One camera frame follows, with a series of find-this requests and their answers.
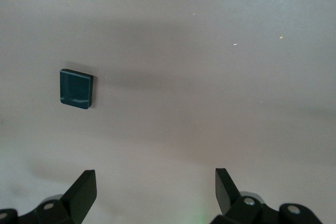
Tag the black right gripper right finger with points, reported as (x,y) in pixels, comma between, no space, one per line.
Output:
(233,203)

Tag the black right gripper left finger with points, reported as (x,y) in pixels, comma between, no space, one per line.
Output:
(76,197)

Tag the black phone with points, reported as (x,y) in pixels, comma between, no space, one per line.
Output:
(76,90)

